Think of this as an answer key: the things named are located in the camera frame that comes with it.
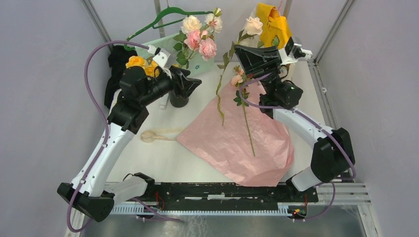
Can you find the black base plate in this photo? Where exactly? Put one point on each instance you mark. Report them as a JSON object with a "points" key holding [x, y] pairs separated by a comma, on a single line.
{"points": [[221, 196]]}

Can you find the cream pink rose stem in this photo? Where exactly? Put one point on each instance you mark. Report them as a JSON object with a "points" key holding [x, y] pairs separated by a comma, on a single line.
{"points": [[197, 39]]}

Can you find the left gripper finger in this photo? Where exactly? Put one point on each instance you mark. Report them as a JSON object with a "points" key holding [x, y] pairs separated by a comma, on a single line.
{"points": [[179, 76], [188, 86]]}

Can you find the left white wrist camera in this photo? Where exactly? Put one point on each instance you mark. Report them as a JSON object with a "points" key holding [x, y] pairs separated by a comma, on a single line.
{"points": [[162, 57]]}

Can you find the black cloth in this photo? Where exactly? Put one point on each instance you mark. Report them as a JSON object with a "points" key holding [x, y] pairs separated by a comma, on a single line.
{"points": [[117, 62]]}

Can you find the green clothes hanger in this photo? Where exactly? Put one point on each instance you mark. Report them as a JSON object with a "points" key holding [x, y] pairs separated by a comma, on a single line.
{"points": [[162, 14]]}

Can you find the white slotted cable duct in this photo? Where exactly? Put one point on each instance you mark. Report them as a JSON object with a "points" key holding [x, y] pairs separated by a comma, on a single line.
{"points": [[330, 196]]}

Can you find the yellow cartoon child jacket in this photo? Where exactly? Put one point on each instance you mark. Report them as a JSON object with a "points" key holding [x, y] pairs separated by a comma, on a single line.
{"points": [[276, 32]]}

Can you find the yellow rose stem bunch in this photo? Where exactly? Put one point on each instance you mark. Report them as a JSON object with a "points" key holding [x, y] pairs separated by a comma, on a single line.
{"points": [[149, 65]]}

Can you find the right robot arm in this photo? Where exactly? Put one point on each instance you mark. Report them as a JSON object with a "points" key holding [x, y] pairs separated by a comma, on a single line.
{"points": [[332, 152]]}

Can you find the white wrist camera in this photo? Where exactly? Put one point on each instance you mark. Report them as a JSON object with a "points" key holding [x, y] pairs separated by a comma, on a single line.
{"points": [[293, 51], [162, 57]]}

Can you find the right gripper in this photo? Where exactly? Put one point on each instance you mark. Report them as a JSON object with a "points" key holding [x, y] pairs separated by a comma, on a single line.
{"points": [[253, 60]]}

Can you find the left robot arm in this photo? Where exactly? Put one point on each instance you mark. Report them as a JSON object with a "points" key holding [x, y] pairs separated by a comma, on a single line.
{"points": [[88, 191]]}

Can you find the green cartoon cloth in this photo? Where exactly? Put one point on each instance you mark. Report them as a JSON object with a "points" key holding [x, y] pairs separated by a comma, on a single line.
{"points": [[197, 65]]}

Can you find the black cylindrical vase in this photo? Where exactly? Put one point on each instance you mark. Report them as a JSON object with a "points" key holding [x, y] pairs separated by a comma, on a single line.
{"points": [[177, 101]]}

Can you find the pink peach flower stem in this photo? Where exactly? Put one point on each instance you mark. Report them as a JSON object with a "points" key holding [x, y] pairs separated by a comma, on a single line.
{"points": [[237, 81]]}

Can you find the beige printed ribbon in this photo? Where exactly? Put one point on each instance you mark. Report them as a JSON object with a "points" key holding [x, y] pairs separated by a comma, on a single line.
{"points": [[164, 134]]}

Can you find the single cream rose stem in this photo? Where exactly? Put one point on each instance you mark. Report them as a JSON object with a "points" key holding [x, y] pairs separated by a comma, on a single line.
{"points": [[252, 28]]}

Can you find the pink wrapping paper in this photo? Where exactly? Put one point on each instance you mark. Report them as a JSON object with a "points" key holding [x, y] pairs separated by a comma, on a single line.
{"points": [[246, 145]]}

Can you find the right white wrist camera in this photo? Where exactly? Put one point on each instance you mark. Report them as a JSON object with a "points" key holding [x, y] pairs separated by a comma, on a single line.
{"points": [[293, 51]]}

